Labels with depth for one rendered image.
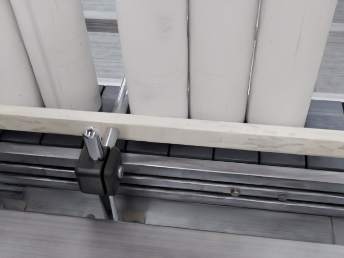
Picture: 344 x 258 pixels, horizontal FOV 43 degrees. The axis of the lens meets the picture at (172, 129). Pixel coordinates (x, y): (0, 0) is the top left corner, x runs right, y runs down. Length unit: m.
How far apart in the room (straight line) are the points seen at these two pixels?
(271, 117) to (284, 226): 0.10
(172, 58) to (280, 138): 0.10
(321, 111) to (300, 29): 0.13
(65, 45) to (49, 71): 0.03
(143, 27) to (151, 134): 0.09
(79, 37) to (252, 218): 0.21
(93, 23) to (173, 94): 0.10
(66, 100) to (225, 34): 0.15
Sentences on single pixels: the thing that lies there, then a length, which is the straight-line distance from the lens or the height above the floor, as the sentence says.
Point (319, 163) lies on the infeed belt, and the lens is 0.38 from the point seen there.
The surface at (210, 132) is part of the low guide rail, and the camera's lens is 0.34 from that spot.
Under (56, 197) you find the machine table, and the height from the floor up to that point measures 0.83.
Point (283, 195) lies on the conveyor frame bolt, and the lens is 0.38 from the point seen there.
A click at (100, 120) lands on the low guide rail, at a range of 0.36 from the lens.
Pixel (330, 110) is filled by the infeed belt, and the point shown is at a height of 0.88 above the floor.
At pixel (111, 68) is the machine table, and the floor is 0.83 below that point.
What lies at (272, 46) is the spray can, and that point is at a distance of 0.32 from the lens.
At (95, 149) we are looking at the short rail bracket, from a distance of 0.31.
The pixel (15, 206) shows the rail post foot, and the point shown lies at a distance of 0.43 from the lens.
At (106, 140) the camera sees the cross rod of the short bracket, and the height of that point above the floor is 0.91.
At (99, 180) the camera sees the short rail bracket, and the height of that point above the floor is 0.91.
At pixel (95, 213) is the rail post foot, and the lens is 0.40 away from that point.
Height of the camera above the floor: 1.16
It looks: 46 degrees down
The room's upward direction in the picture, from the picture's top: 3 degrees counter-clockwise
